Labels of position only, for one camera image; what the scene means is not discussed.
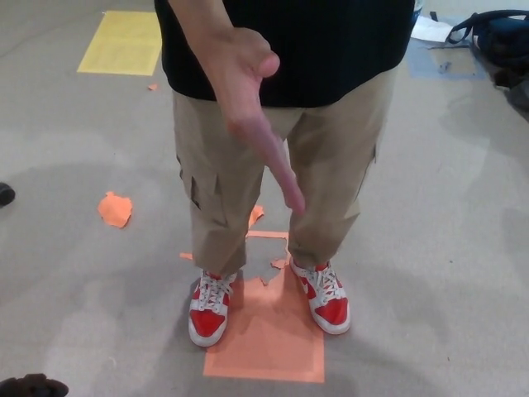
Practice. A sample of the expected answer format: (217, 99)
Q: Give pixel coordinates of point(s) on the white paper sheet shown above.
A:
(430, 28)

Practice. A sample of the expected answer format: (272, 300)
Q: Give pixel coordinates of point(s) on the person's bare right hand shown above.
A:
(244, 95)

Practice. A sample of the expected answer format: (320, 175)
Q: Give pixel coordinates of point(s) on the flat orange paper strip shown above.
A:
(186, 256)

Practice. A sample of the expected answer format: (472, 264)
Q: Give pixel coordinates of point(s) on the yellow floor sheet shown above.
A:
(120, 43)

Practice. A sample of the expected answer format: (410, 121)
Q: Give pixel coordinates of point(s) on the tiny orange paper scrap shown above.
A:
(152, 87)

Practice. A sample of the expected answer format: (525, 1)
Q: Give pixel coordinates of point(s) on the person's left red white sneaker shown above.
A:
(330, 310)

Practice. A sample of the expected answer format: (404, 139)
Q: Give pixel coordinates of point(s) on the person's bare right forearm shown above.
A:
(186, 31)

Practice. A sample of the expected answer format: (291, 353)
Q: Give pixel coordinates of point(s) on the large torn orange floor sheet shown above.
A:
(266, 343)

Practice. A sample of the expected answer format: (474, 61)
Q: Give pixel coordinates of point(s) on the black round object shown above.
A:
(6, 194)

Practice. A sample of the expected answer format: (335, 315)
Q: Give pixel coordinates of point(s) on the khaki cargo trousers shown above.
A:
(223, 165)

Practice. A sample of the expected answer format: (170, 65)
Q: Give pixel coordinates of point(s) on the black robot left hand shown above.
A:
(33, 386)

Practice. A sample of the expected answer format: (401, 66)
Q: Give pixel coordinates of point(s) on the black t-shirt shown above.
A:
(330, 49)

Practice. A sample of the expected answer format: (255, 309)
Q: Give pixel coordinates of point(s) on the person's red white sneaker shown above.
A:
(330, 310)
(208, 318)

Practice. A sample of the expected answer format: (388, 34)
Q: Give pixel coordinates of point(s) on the curled orange paper scrap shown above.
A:
(257, 214)

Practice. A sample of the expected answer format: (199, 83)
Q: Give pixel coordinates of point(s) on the person's right red white sneaker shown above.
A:
(208, 318)

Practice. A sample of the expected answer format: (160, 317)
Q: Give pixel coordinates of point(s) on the crumpled orange paper piece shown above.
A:
(115, 209)

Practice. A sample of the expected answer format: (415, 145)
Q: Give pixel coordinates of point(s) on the dark blue backpack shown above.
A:
(504, 41)

